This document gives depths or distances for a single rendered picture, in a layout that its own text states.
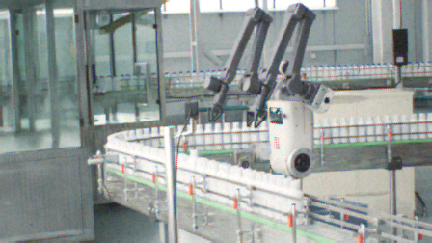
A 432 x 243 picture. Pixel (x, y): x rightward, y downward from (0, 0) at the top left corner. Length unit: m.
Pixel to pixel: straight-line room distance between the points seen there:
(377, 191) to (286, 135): 4.04
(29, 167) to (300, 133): 3.26
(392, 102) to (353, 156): 2.47
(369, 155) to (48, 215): 2.71
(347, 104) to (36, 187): 2.89
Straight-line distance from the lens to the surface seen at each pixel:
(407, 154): 6.46
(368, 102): 8.71
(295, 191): 3.60
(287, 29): 4.67
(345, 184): 8.73
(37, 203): 7.68
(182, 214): 4.52
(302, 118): 4.85
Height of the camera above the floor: 1.69
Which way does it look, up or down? 5 degrees down
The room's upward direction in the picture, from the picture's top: 3 degrees counter-clockwise
